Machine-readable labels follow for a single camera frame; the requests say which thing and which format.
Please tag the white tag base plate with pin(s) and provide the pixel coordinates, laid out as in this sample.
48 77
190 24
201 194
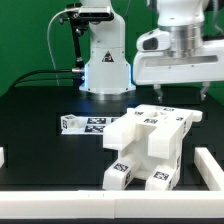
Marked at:
89 125

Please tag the white chair back frame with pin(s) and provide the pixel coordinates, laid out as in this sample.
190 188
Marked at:
162 128

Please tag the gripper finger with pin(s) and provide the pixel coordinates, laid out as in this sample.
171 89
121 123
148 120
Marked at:
159 92
204 90

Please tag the white left fence piece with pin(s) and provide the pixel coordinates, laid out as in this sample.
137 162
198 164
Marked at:
1 157

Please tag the black camera stand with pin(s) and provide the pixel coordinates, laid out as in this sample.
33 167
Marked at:
78 27

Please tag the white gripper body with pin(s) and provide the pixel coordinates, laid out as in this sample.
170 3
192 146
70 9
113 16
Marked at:
206 65

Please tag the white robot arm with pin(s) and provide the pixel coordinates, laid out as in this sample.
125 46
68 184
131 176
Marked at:
172 53

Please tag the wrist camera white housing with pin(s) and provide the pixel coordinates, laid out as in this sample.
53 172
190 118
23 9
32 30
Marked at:
153 41

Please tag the white front fence bar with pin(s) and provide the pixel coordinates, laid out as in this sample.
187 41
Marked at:
111 204

